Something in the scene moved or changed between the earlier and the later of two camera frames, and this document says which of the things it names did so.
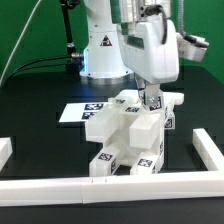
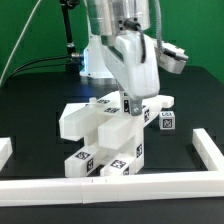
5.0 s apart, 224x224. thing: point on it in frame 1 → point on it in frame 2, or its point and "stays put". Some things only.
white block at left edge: [6, 150] stays put
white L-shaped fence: [88, 190] stays put
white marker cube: [104, 164] → [81, 163]
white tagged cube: [170, 122] stays put
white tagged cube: [159, 107] → [126, 103]
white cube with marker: [145, 163] → [118, 166]
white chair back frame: [126, 121] → [79, 120]
